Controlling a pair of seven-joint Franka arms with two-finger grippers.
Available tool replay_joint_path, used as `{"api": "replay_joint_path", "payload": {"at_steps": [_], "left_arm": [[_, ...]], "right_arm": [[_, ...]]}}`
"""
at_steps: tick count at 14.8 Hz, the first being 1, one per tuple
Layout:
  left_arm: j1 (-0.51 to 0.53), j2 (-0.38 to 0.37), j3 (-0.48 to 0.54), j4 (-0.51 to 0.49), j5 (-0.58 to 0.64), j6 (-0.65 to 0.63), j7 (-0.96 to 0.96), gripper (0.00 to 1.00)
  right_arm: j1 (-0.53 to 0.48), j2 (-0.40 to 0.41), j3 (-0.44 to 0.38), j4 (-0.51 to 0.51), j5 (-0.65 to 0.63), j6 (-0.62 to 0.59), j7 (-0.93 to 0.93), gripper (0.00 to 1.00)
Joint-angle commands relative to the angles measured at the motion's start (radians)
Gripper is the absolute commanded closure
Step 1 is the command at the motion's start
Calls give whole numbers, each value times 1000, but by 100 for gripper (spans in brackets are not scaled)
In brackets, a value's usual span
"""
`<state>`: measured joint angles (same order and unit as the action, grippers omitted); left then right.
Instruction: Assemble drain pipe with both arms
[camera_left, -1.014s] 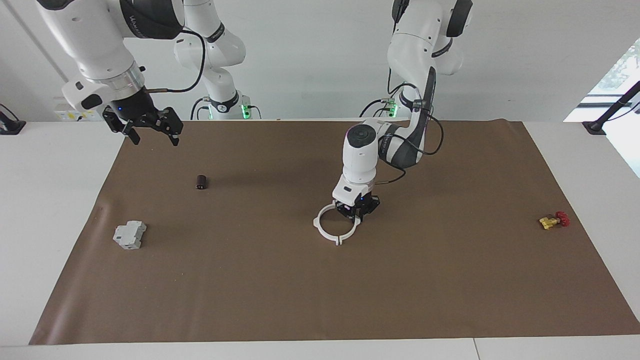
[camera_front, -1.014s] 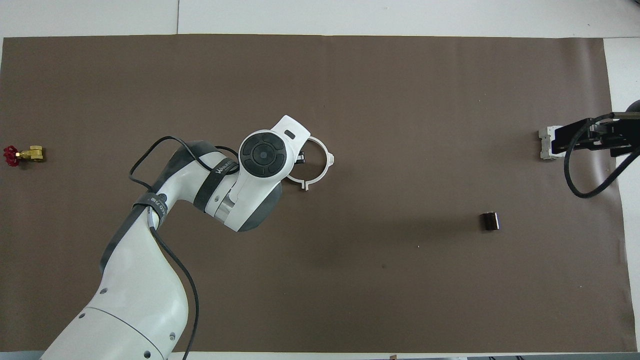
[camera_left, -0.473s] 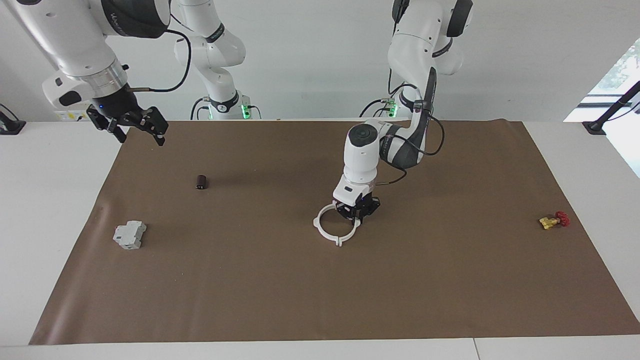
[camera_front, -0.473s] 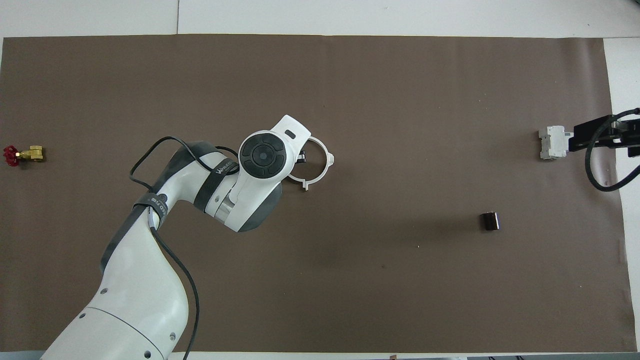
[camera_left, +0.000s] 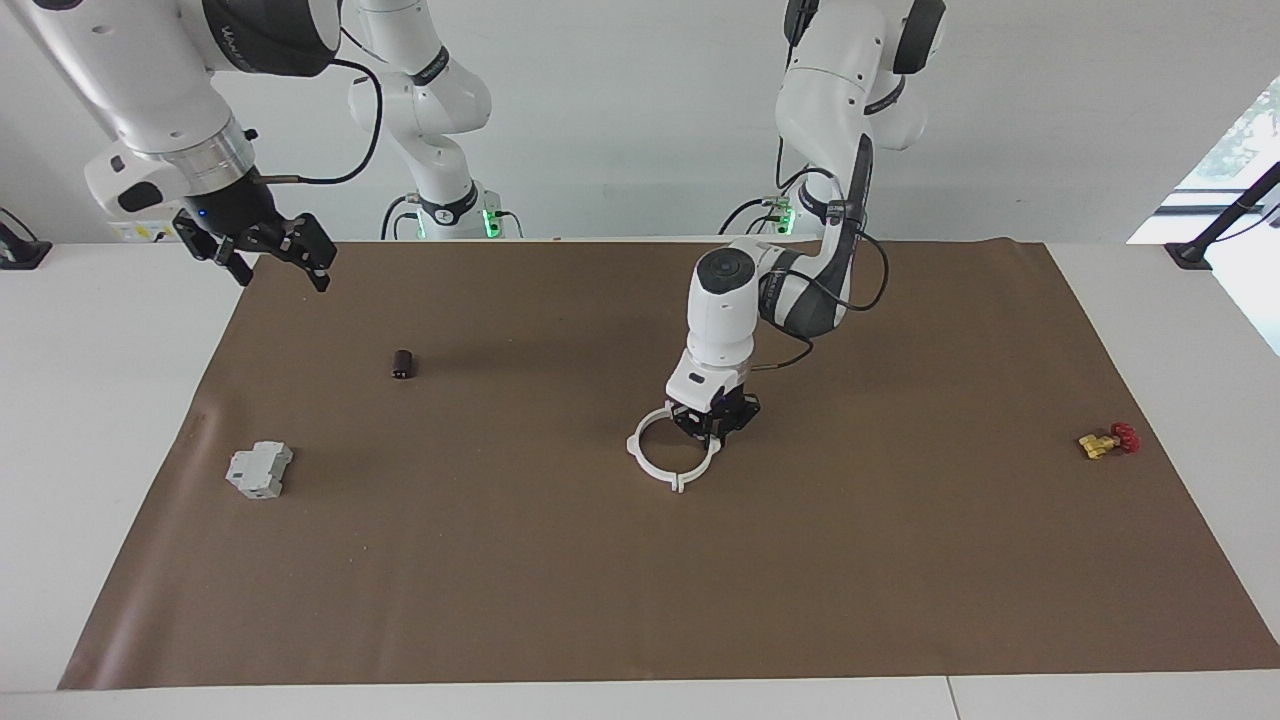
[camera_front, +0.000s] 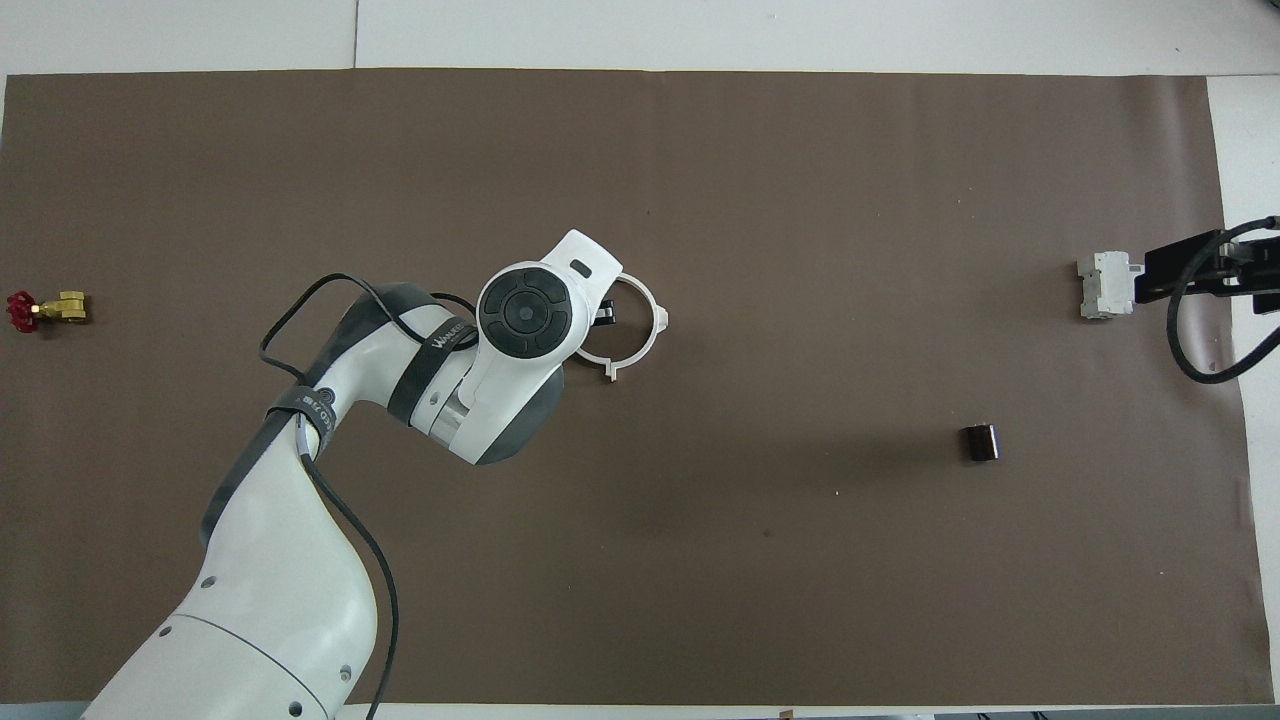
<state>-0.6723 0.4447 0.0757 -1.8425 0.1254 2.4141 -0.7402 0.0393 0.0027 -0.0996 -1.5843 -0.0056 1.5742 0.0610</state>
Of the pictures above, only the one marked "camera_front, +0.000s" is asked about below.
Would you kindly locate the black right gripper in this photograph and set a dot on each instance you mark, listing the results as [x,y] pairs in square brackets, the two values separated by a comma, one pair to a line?
[1262,268]

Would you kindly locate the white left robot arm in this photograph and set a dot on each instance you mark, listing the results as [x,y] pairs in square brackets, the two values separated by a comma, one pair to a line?
[270,600]

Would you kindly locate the grey circuit breaker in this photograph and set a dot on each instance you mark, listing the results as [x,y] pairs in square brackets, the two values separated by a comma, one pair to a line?
[1103,285]

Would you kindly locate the dark brown cylinder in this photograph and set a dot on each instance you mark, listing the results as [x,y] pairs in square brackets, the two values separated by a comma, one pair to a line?
[980,443]

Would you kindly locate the brown paper table mat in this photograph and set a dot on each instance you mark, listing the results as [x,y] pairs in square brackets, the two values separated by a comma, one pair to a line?
[800,560]

